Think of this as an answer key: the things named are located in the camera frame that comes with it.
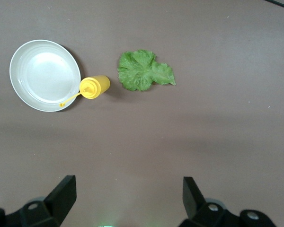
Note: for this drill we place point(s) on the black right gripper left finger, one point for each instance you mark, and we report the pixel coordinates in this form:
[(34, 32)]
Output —
[(59, 201)]

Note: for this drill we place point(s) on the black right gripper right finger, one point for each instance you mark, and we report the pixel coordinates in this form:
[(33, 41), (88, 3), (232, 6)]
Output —
[(196, 208)]

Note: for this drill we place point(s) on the yellow squeeze bottle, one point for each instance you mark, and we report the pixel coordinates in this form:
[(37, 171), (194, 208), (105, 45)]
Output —
[(97, 86)]

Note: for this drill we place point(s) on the green lettuce leaf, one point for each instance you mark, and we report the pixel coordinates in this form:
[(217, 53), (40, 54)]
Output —
[(142, 71)]

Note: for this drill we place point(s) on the beige round plate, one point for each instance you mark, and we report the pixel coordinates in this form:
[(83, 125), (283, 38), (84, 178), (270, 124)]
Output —
[(45, 75)]

